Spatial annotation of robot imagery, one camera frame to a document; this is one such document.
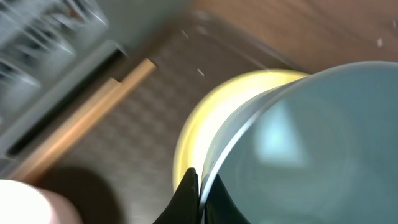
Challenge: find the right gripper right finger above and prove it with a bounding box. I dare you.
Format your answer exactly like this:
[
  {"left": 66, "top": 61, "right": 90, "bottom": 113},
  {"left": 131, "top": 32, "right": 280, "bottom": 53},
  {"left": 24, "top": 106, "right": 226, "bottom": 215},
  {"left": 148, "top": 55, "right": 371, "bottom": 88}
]
[{"left": 204, "top": 175, "right": 249, "bottom": 224}]

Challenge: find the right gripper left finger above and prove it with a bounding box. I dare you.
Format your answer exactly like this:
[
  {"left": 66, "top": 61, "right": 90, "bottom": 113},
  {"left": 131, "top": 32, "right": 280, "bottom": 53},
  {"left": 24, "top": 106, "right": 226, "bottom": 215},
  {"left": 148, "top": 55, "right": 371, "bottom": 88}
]
[{"left": 154, "top": 167, "right": 199, "bottom": 224}]

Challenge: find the yellow plate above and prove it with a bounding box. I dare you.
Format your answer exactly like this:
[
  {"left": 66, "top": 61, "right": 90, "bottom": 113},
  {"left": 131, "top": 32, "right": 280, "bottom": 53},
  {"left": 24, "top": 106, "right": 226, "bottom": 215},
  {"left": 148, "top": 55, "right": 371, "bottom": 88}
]
[{"left": 173, "top": 69, "right": 307, "bottom": 190}]

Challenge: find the light blue bowl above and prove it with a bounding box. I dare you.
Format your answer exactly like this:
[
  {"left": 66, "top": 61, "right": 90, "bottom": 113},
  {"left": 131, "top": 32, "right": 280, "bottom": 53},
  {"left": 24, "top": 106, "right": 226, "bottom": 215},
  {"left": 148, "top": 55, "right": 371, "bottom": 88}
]
[{"left": 199, "top": 62, "right": 397, "bottom": 224}]

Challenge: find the pink white bowl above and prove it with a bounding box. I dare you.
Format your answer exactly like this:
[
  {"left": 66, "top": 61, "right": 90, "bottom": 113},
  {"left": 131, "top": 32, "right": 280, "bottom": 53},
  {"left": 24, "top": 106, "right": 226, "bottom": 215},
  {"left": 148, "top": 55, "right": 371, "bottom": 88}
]
[{"left": 1, "top": 179, "right": 83, "bottom": 224}]

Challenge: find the grey plastic dishwasher rack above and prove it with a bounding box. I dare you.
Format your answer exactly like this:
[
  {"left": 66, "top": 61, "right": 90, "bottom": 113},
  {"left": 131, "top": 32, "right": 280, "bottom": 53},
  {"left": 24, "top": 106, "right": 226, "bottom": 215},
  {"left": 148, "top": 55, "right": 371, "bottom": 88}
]
[{"left": 0, "top": 0, "right": 128, "bottom": 175}]

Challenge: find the brown serving tray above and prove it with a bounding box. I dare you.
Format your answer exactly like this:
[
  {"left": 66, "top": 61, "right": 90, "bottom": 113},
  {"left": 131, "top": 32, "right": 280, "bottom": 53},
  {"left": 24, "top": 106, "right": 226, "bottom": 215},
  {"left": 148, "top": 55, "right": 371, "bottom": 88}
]
[{"left": 37, "top": 12, "right": 295, "bottom": 223}]

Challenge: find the wooden chopstick right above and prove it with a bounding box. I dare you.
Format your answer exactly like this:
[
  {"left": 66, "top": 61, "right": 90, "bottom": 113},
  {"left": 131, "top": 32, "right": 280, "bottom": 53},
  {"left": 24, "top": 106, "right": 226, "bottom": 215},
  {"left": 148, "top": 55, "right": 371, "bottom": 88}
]
[{"left": 95, "top": 58, "right": 156, "bottom": 107}]

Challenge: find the wooden chopstick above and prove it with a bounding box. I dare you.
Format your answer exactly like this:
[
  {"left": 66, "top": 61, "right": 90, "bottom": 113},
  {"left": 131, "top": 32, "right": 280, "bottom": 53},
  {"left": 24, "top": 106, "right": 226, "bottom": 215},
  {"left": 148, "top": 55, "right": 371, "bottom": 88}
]
[
  {"left": 95, "top": 58, "right": 156, "bottom": 107},
  {"left": 7, "top": 78, "right": 121, "bottom": 182}
]

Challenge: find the wooden chopstick left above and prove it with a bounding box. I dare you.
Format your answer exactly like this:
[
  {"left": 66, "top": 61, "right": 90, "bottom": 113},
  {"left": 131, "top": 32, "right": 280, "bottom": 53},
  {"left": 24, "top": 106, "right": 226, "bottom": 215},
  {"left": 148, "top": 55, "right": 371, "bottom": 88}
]
[{"left": 7, "top": 78, "right": 121, "bottom": 182}]

